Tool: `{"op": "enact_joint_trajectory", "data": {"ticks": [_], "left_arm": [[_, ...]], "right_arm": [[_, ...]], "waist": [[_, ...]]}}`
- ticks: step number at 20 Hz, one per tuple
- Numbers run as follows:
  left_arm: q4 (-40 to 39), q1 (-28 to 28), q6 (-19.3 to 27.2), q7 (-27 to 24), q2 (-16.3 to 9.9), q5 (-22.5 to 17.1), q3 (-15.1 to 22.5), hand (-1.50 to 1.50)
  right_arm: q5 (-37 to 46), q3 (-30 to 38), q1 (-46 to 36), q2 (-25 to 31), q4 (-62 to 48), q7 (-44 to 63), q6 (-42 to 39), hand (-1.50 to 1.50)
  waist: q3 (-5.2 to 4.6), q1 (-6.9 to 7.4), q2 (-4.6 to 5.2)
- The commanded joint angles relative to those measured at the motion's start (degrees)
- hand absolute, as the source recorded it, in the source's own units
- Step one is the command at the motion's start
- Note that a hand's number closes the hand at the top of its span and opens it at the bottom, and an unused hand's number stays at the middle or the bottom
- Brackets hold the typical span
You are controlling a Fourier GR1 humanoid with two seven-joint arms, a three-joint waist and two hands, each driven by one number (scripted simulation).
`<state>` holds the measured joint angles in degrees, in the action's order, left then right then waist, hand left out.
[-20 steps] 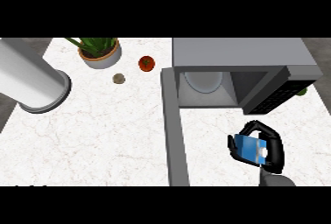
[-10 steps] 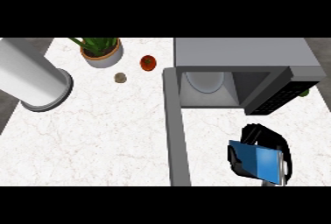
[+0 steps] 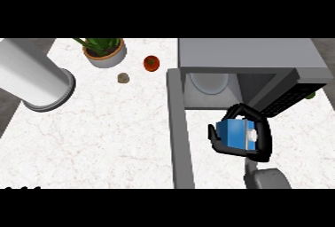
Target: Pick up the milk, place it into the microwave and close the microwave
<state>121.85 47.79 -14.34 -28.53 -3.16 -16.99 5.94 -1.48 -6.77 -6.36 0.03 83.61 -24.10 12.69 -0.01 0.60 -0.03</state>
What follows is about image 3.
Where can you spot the blue milk carton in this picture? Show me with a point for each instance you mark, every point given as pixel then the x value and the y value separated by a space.
pixel 234 134

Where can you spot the red tomato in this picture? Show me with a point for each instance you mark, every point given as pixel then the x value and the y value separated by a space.
pixel 150 63

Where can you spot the white paper towel roll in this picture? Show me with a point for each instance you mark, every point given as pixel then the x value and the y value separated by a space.
pixel 29 76

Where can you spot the potted green plant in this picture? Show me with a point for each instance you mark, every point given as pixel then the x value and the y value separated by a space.
pixel 104 51

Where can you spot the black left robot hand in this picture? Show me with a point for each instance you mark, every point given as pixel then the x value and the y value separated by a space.
pixel 20 187

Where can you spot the small brown potato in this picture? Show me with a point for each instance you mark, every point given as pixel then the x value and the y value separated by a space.
pixel 122 77

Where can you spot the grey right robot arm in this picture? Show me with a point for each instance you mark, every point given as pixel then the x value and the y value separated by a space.
pixel 265 178

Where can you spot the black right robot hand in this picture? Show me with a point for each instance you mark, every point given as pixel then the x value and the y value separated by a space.
pixel 262 139

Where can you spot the grey microwave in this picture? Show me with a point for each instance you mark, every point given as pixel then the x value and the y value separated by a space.
pixel 247 68

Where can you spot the small green object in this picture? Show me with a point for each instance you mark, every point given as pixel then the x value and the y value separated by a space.
pixel 309 95

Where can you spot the grey microwave door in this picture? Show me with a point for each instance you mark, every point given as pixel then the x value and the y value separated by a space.
pixel 178 130

